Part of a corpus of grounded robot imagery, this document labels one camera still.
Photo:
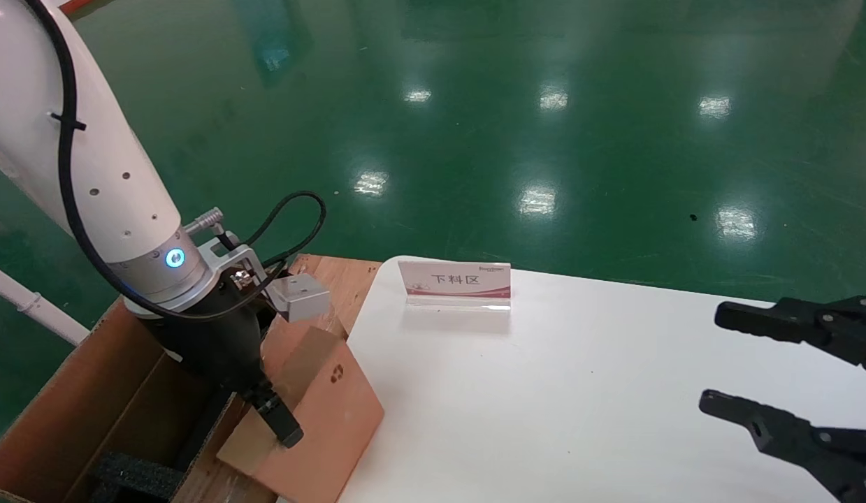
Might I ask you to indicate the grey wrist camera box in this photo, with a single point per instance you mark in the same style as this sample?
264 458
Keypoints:
303 297

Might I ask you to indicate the acrylic sign with red print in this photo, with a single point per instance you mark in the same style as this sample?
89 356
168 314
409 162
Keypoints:
453 279

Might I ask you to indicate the large open cardboard box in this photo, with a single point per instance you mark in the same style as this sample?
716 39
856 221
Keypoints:
90 391

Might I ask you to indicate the wooden board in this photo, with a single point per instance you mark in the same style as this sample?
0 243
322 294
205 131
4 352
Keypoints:
345 279

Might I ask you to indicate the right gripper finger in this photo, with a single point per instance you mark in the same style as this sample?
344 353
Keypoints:
803 323
789 433

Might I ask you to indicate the white plastic pipe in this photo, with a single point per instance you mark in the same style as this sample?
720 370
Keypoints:
34 304

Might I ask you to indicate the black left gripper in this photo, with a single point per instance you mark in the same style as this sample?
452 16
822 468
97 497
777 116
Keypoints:
209 342

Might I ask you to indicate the black foam insert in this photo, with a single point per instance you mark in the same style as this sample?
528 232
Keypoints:
135 478

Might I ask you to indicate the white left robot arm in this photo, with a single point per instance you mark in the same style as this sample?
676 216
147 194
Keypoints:
55 140

